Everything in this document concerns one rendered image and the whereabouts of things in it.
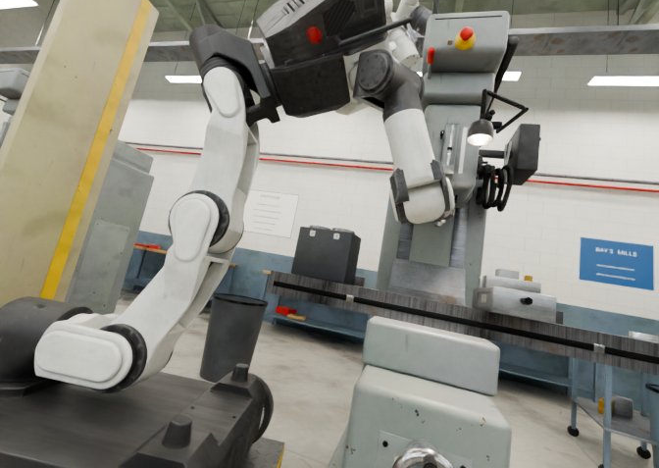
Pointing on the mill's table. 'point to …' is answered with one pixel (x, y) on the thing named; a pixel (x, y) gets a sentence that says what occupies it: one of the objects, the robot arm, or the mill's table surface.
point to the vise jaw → (511, 284)
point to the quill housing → (465, 172)
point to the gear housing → (457, 88)
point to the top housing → (455, 62)
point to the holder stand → (327, 254)
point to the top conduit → (505, 61)
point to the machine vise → (504, 303)
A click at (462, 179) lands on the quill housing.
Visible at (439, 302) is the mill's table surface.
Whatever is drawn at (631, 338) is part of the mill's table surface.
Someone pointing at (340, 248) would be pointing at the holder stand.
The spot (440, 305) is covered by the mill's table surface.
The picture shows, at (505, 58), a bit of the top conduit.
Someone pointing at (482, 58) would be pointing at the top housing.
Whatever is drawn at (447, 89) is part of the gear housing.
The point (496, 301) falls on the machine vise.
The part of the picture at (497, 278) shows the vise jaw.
